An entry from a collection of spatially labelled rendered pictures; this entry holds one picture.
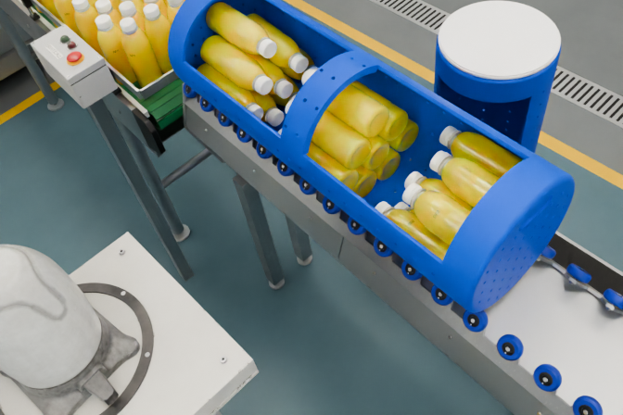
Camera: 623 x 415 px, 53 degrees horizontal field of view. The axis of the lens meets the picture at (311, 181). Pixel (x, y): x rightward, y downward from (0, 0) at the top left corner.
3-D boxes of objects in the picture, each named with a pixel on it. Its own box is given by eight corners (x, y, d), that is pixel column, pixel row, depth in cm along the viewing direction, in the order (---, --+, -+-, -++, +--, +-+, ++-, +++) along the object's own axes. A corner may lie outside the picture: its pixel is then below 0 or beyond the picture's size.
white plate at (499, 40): (433, 4, 157) (433, 7, 158) (443, 80, 140) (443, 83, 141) (548, -5, 154) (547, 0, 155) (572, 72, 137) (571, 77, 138)
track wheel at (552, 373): (564, 379, 102) (567, 375, 104) (540, 360, 104) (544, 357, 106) (550, 398, 104) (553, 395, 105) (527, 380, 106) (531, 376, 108)
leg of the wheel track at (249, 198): (275, 293, 229) (241, 189, 180) (265, 282, 232) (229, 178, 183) (287, 282, 231) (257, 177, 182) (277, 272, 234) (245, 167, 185)
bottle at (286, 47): (252, 6, 146) (302, 42, 137) (265, 23, 152) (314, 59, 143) (231, 28, 146) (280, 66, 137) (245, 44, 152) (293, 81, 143)
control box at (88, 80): (83, 109, 153) (66, 79, 145) (46, 73, 164) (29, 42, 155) (119, 88, 157) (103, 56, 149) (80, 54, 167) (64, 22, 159)
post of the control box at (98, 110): (185, 282, 237) (79, 88, 158) (180, 275, 239) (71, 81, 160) (194, 275, 238) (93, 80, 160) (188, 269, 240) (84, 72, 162)
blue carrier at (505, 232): (460, 341, 111) (482, 250, 89) (182, 106, 156) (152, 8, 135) (554, 246, 122) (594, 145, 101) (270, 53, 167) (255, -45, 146)
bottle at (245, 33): (200, 28, 145) (248, 61, 135) (209, -2, 142) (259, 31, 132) (223, 31, 150) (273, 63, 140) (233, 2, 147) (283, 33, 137)
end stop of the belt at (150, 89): (145, 99, 160) (141, 91, 158) (143, 98, 161) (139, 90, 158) (263, 22, 174) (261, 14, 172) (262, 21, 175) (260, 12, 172)
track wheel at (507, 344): (525, 348, 106) (529, 345, 107) (502, 331, 108) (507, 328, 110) (512, 367, 108) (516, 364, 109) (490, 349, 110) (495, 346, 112)
